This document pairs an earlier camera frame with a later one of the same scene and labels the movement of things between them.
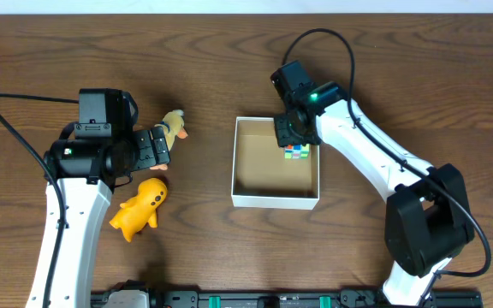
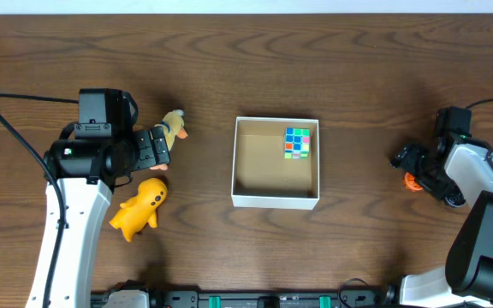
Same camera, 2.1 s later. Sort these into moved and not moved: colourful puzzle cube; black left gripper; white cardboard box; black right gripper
Moved: black right gripper
Not moved: white cardboard box; black left gripper; colourful puzzle cube
